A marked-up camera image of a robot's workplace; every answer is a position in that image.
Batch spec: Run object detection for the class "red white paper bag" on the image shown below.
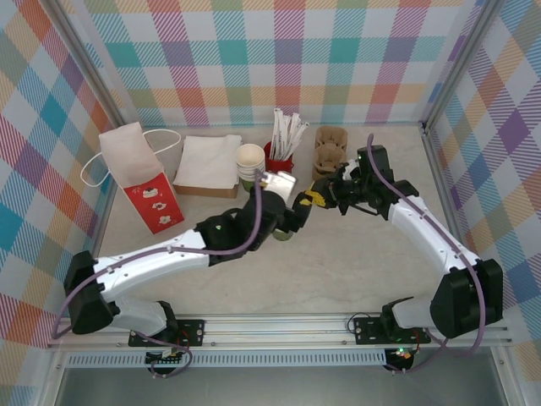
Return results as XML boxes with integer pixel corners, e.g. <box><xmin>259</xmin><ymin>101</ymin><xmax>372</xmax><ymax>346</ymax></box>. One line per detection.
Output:
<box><xmin>81</xmin><ymin>122</ymin><xmax>187</xmax><ymax>236</ymax></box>

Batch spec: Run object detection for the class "red metal cup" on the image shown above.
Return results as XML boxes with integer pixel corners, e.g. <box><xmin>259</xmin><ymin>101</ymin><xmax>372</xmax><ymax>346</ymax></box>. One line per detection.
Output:
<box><xmin>263</xmin><ymin>141</ymin><xmax>296</xmax><ymax>175</ymax></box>

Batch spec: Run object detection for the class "brown pulp cup carrier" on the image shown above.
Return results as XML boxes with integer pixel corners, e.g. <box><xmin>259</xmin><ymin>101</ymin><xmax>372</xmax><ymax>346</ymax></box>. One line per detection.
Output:
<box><xmin>311</xmin><ymin>125</ymin><xmax>350</xmax><ymax>186</ymax></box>

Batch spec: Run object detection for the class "stack of white paper cups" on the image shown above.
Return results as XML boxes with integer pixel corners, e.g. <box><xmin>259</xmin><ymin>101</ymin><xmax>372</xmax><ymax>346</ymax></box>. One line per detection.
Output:
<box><xmin>236</xmin><ymin>143</ymin><xmax>266</xmax><ymax>169</ymax></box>

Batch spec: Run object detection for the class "stack of white napkins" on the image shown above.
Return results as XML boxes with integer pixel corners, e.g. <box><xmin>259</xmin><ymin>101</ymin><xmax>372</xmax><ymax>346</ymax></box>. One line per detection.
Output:
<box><xmin>172</xmin><ymin>134</ymin><xmax>243</xmax><ymax>200</ymax></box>

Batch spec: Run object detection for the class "white paper napkin stack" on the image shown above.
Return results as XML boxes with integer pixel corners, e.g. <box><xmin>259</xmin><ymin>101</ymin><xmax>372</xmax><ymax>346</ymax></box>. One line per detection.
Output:
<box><xmin>173</xmin><ymin>134</ymin><xmax>243</xmax><ymax>190</ymax></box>

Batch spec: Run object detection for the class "small circuit board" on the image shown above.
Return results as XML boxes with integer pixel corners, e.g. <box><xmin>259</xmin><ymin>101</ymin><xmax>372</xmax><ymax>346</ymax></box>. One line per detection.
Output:
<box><xmin>145</xmin><ymin>347</ymin><xmax>189</xmax><ymax>367</ymax></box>
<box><xmin>386</xmin><ymin>345</ymin><xmax>418</xmax><ymax>364</ymax></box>

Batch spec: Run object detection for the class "grey metal panel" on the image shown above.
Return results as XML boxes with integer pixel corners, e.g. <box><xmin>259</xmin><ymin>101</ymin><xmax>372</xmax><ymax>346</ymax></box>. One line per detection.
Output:
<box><xmin>54</xmin><ymin>365</ymin><xmax>508</xmax><ymax>406</ymax></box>

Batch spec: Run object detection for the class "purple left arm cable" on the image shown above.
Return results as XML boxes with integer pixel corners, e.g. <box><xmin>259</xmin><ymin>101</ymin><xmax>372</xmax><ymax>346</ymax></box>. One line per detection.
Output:
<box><xmin>51</xmin><ymin>167</ymin><xmax>265</xmax><ymax>380</ymax></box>

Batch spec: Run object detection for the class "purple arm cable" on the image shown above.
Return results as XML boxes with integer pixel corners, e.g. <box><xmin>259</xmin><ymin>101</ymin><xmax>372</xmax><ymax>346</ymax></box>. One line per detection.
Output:
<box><xmin>366</xmin><ymin>133</ymin><xmax>487</xmax><ymax>359</ymax></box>
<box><xmin>51</xmin><ymin>167</ymin><xmax>265</xmax><ymax>380</ymax></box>

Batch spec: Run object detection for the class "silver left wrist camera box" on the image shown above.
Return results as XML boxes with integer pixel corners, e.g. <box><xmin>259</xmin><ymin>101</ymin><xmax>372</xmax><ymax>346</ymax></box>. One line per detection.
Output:
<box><xmin>256</xmin><ymin>170</ymin><xmax>298</xmax><ymax>204</ymax></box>

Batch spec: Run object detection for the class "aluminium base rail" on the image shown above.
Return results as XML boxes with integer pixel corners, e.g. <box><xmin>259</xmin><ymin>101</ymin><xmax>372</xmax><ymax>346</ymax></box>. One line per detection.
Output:
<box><xmin>46</xmin><ymin>311</ymin><xmax>513</xmax><ymax>350</ymax></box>

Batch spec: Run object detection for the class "perforated white cable tray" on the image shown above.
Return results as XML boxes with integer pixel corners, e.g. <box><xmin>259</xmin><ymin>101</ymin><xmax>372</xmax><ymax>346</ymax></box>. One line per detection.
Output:
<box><xmin>66</xmin><ymin>349</ymin><xmax>389</xmax><ymax>368</ymax></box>

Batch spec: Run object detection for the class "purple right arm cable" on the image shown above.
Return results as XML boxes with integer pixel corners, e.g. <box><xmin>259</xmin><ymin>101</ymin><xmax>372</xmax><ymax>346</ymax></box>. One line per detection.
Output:
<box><xmin>366</xmin><ymin>133</ymin><xmax>487</xmax><ymax>359</ymax></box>

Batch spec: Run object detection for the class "aluminium frame post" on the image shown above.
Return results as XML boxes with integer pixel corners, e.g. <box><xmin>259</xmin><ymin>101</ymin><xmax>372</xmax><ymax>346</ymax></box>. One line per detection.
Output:
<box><xmin>421</xmin><ymin>0</ymin><xmax>505</xmax><ymax>133</ymax></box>
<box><xmin>45</xmin><ymin>0</ymin><xmax>131</xmax><ymax>140</ymax></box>

